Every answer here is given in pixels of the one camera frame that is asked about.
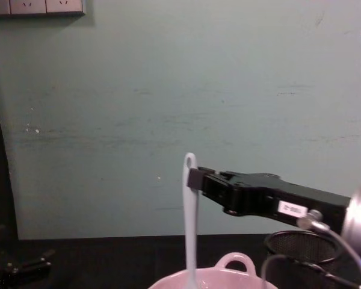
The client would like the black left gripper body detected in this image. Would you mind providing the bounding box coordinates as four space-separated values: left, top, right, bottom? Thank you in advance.
0 261 52 289

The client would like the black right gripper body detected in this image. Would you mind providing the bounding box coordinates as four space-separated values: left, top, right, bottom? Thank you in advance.
218 170 351 233

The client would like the pale blue plastic spoon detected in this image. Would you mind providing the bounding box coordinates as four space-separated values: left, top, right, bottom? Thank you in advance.
181 152 200 289

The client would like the black mesh pen holder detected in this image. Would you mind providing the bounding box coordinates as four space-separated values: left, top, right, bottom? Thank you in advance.
264 230 361 289

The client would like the black table cloth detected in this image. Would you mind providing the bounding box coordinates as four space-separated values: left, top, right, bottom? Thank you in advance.
0 234 361 289

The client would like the black upright panel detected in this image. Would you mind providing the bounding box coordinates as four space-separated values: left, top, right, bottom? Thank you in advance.
0 68 19 241

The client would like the pink bowl with loop handle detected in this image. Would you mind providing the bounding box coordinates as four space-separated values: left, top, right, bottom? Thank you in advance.
147 252 279 289

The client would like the thin dark gripper cable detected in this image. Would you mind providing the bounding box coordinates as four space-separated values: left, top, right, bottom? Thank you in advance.
260 209 361 289

